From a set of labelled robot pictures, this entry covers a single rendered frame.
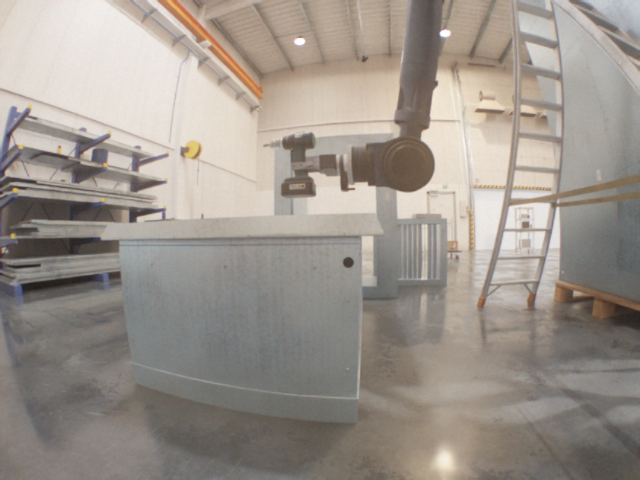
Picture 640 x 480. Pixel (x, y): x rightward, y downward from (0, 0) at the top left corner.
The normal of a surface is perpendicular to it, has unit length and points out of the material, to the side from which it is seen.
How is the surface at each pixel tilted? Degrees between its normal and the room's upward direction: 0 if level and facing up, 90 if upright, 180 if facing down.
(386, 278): 90
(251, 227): 67
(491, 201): 90
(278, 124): 90
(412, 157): 107
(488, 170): 90
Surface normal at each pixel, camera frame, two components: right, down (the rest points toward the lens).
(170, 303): -0.15, 0.02
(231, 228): -0.14, -0.37
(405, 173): -0.19, 0.31
